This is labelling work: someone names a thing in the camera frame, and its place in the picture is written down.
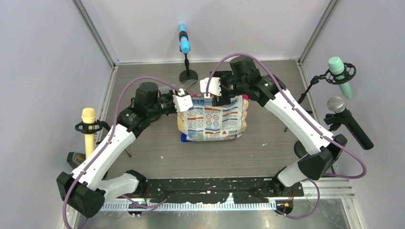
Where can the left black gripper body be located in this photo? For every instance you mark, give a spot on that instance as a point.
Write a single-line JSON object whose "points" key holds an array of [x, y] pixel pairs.
{"points": [[165, 104]]}

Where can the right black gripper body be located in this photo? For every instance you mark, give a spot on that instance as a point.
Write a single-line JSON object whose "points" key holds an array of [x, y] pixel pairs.
{"points": [[230, 86]]}

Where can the colourful pet food bag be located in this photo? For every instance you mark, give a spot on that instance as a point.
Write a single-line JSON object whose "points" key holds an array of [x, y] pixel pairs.
{"points": [[204, 122]]}

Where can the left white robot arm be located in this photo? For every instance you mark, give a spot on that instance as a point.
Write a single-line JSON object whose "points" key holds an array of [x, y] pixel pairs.
{"points": [[85, 188]]}

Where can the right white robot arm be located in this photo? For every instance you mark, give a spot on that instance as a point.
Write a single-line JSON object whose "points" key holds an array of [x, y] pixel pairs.
{"points": [[318, 147]]}

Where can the blue microphone on stand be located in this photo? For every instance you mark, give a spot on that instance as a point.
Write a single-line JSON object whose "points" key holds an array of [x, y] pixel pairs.
{"points": [[187, 75]]}

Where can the yellow microphone on tripod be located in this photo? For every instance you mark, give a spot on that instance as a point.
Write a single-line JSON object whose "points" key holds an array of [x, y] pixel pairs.
{"points": [[88, 132]]}

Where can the round black stand base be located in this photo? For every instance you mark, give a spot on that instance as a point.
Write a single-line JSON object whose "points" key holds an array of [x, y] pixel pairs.
{"points": [[299, 149]]}

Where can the black box device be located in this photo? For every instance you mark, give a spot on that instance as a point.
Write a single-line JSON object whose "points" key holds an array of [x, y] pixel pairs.
{"points": [[74, 159]]}

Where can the grey black handheld microphone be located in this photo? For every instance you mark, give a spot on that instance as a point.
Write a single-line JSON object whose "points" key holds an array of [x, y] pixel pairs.
{"points": [[342, 116]]}

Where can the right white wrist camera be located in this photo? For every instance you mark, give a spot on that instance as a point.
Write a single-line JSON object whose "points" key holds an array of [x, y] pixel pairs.
{"points": [[210, 87]]}

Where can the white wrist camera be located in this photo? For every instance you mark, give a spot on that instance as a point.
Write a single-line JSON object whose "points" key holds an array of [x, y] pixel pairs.
{"points": [[182, 100], [210, 87]]}

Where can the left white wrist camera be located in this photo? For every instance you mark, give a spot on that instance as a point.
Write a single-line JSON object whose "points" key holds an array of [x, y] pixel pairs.
{"points": [[182, 100]]}

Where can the green microphone with shock mount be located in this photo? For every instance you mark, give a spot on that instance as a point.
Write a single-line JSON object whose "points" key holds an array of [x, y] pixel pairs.
{"points": [[338, 73]]}

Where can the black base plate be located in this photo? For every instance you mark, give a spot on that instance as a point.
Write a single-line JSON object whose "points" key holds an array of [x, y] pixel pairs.
{"points": [[213, 190]]}

